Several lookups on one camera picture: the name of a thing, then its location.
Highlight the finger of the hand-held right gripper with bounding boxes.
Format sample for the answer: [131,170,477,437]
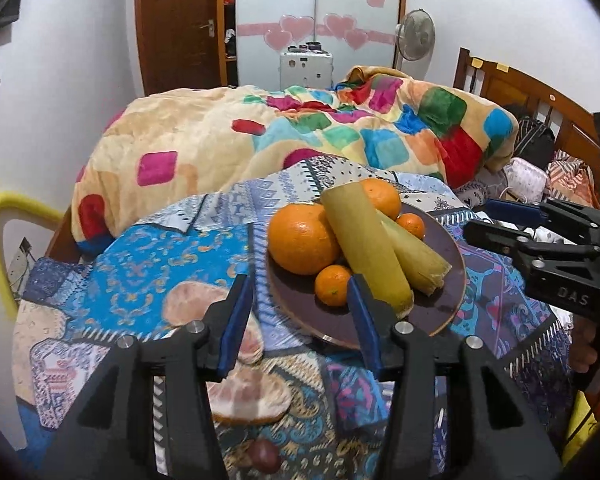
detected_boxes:
[485,198,600,237]
[462,220,600,267]

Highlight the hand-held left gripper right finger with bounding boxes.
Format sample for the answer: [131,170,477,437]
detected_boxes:
[346,274,563,480]

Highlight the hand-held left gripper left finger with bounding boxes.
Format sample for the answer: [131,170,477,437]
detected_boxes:
[40,274,255,480]

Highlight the pale pomelo segment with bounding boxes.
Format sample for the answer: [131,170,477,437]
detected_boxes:
[236,310,264,365]

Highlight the small tangerine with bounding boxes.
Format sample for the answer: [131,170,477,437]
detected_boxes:
[396,213,426,241]
[314,264,353,307]

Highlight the peeled pink pomelo segment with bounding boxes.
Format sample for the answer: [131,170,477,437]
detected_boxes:
[162,280,218,329]

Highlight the brown round plate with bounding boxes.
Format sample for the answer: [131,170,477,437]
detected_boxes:
[265,192,467,351]

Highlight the pomelo wedge with rind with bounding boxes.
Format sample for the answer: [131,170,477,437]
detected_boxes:
[206,366,292,423]

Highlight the short corn cob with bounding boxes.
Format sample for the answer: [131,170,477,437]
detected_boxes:
[377,208,452,293]

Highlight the long yellow-green corn cob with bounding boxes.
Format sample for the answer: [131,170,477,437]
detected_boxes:
[321,183,415,317]

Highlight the large orange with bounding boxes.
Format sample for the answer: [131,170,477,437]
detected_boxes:
[360,178,402,221]
[268,202,342,276]

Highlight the person's right hand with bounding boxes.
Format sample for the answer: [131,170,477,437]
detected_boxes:
[569,317,600,374]

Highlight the light pink quilted bag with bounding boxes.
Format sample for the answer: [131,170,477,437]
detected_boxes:
[502,157,551,201]

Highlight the striped cloth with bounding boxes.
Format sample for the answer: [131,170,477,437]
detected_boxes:
[545,150,600,208]

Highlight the black bag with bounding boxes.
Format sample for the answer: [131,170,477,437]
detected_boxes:
[512,116,556,157]

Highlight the wooden headboard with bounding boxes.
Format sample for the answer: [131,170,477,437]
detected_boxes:
[452,47,600,206]

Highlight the dark red round fruit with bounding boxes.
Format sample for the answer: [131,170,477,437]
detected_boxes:
[245,440,282,475]

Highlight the colourful checked blanket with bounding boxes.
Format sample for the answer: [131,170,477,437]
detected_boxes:
[72,65,520,253]

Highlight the standing electric fan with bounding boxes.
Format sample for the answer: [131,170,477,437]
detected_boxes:
[394,8,437,73]

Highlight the wooden wardrobe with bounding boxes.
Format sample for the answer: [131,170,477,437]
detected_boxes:
[215,0,411,88]

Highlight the clothes on wardrobe shelves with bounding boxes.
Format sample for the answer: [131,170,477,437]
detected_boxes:
[223,0,238,58]

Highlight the pink heart stickers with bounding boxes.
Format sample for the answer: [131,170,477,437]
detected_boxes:
[265,0,387,53]

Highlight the brown wooden door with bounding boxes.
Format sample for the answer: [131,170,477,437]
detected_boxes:
[134,0,228,97]

